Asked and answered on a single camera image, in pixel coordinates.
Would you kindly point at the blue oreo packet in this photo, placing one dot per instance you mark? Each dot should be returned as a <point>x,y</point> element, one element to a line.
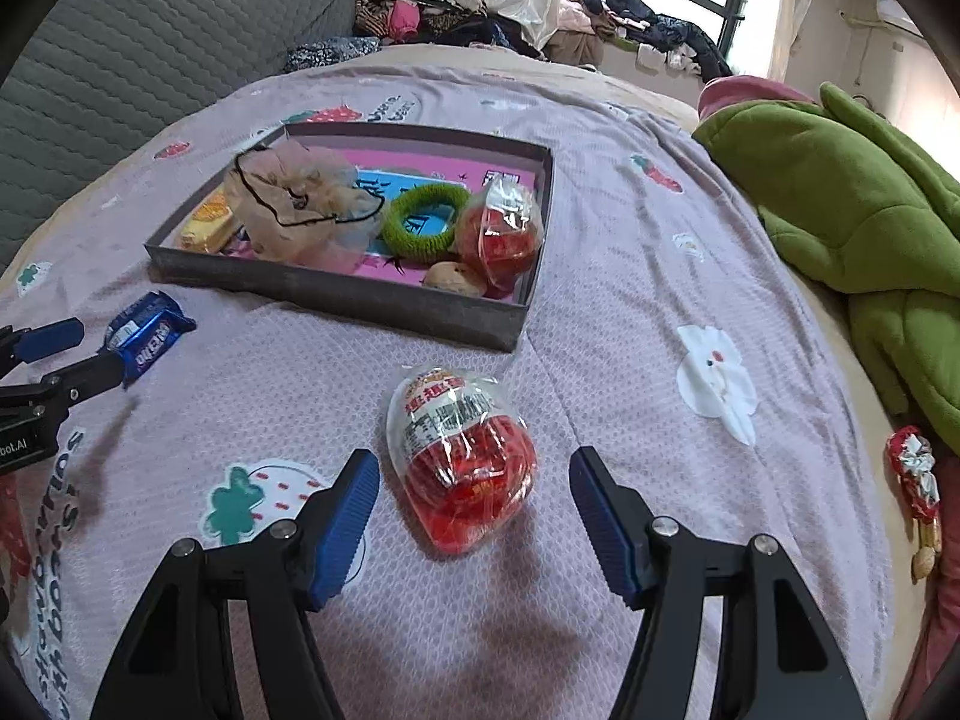
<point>144,331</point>

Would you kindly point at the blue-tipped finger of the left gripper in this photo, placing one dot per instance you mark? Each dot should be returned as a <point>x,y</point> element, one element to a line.
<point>31,344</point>

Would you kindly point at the red surprise egg large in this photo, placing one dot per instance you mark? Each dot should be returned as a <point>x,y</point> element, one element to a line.
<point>462,452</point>

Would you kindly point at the clothes pile by headboard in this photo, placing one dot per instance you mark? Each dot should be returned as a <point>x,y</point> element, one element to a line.
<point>458,23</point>

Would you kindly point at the pink strawberry bed sheet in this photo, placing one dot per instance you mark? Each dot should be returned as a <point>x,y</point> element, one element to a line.
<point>664,332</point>

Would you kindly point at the red surprise egg small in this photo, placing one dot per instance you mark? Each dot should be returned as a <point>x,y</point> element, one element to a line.
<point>499,233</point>

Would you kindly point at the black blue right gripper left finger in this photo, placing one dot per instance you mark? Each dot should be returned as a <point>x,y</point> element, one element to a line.
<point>174,658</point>

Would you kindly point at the grey quilted headboard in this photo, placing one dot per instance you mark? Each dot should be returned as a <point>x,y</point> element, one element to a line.
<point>100,78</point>

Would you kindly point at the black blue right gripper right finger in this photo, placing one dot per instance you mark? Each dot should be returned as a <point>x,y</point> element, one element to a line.
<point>777,656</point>

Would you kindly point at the pink pillow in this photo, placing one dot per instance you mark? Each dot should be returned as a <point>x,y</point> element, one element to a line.
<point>731,90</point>

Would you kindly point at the person's hand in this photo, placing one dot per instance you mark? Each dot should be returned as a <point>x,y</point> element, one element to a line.
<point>14,543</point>

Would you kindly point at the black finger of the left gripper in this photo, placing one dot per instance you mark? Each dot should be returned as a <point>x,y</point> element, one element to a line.
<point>88,378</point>

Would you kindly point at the yellow cake snack packet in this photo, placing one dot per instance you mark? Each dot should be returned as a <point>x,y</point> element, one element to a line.
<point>210,226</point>

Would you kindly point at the blue patterned cloth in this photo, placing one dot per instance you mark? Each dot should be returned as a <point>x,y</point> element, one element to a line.
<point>330,51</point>

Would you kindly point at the grey shallow box tray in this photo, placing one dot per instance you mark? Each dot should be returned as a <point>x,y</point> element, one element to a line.
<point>381,291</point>

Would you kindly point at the white air conditioner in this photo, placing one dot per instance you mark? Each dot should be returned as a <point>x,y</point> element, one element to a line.
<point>893,14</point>

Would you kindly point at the red silver candy wrapper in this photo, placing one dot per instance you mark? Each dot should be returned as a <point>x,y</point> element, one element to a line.
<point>912,462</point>

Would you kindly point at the brown walnut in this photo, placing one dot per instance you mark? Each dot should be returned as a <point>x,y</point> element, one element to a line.
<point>457,278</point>

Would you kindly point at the green fleece blanket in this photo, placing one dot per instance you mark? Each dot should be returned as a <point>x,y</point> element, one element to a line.
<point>850,201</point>

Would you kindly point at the beige mesh hair scrunchie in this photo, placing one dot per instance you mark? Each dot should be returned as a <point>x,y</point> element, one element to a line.
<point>302,205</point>

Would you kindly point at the dark clothes on windowsill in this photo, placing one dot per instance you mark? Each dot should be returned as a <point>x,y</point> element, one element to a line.
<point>682,45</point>

